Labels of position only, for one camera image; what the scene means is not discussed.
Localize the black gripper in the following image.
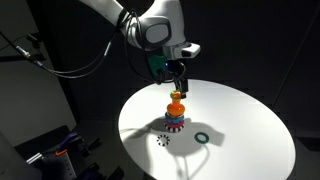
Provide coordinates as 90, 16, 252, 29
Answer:
162, 58, 188, 100

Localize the perforated metal board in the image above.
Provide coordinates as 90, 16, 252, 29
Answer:
49, 154, 78, 180

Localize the orange stacking ring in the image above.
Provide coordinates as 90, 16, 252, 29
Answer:
166, 102, 187, 116

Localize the blue stacking ring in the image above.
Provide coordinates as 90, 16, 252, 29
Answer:
164, 112, 185, 124

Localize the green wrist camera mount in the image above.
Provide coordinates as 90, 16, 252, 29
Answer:
147, 54, 168, 77

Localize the red stacking ring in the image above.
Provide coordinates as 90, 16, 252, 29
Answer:
164, 119, 185, 130

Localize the large black white striped ring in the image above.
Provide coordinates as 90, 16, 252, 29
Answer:
163, 121, 186, 134

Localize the dark green ring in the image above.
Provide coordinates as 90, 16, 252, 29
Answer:
194, 131, 210, 145

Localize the small black white striped ring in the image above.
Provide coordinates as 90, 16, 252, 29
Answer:
156, 134, 171, 148

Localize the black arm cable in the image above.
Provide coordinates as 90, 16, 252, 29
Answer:
0, 13, 122, 80

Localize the purple clamp handle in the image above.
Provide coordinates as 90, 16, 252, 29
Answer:
58, 131, 81, 148

